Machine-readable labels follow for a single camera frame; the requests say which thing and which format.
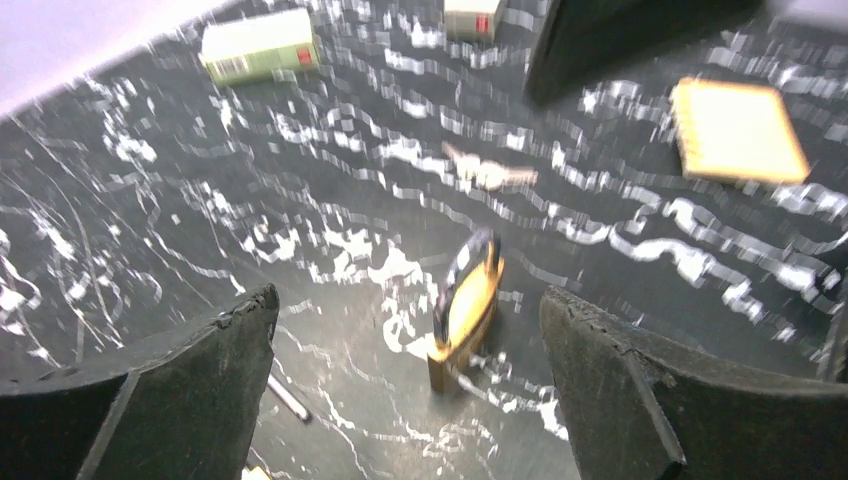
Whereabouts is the brass padlock long shackle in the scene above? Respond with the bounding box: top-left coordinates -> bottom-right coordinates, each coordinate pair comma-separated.
241,375 -> 312,480

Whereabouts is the orange spiral notebook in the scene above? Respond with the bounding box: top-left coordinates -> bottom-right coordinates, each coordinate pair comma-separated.
670,77 -> 811,185

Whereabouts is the white red small box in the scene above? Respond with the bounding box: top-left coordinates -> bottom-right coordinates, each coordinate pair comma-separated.
443,0 -> 507,43

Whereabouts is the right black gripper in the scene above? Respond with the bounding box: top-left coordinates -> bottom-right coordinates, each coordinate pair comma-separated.
524,0 -> 762,106

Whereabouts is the brass padlock centre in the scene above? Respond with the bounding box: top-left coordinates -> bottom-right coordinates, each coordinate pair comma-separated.
427,228 -> 504,394

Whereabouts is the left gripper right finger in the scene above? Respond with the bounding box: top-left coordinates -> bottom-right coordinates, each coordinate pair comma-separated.
540,286 -> 847,479

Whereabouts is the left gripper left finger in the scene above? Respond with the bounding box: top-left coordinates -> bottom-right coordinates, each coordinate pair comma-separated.
1,284 -> 280,480

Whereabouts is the white green small box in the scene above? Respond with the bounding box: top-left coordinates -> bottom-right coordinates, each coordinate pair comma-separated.
198,8 -> 320,86

